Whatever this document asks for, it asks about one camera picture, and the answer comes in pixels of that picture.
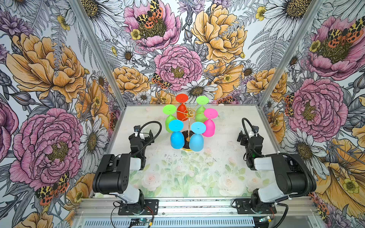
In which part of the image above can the pink wine glass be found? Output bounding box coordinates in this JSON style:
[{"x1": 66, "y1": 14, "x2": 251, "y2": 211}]
[{"x1": 203, "y1": 108, "x2": 218, "y2": 137}]

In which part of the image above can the light blue wine glass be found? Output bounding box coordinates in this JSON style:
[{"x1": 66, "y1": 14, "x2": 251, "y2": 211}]
[{"x1": 189, "y1": 122, "x2": 206, "y2": 152}]

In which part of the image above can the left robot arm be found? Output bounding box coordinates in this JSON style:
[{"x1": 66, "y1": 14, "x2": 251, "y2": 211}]
[{"x1": 92, "y1": 121, "x2": 162, "y2": 215}]

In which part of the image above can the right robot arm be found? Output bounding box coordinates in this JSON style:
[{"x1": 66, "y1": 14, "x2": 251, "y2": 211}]
[{"x1": 237, "y1": 118, "x2": 317, "y2": 213}]

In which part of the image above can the blue wine glass left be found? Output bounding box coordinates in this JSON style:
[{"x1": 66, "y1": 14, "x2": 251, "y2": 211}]
[{"x1": 169, "y1": 120, "x2": 185, "y2": 149}]

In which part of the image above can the green wine glass left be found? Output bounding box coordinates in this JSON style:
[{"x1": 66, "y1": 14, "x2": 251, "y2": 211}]
[{"x1": 163, "y1": 104, "x2": 177, "y2": 133}]

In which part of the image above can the green wine glass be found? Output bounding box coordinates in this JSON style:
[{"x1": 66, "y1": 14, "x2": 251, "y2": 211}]
[
  {"x1": 163, "y1": 104, "x2": 177, "y2": 133},
  {"x1": 195, "y1": 96, "x2": 209, "y2": 123}
]

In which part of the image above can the red wine glass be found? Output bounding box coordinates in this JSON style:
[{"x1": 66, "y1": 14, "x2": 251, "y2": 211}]
[{"x1": 176, "y1": 94, "x2": 188, "y2": 122}]

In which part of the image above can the green wine glass back right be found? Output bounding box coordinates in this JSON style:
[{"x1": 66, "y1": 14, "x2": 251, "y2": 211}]
[{"x1": 195, "y1": 96, "x2": 209, "y2": 123}]

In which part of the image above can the right small circuit board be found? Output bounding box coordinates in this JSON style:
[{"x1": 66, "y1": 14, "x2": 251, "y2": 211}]
[{"x1": 258, "y1": 216, "x2": 272, "y2": 223}]

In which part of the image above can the small green circuit board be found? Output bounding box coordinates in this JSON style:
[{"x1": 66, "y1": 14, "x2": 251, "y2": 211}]
[{"x1": 130, "y1": 218, "x2": 150, "y2": 226}]

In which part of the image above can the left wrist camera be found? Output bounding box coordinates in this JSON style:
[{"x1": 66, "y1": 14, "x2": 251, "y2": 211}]
[{"x1": 134, "y1": 125, "x2": 141, "y2": 134}]

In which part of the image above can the gold wire wine glass rack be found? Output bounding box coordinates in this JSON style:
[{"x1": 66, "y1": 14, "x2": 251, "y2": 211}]
[{"x1": 182, "y1": 107, "x2": 197, "y2": 153}]

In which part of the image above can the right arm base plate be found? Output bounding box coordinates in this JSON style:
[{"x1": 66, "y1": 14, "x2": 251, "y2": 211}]
[{"x1": 231, "y1": 198, "x2": 277, "y2": 215}]

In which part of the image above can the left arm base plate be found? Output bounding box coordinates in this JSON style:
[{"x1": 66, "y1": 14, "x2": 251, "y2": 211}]
[{"x1": 118, "y1": 199, "x2": 160, "y2": 216}]

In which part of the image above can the aluminium front rail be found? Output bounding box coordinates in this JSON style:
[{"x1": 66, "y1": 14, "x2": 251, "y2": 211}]
[{"x1": 75, "y1": 197, "x2": 319, "y2": 219}]

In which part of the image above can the right aluminium corner post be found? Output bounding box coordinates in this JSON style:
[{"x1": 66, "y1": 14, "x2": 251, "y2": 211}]
[{"x1": 258, "y1": 1, "x2": 324, "y2": 108}]

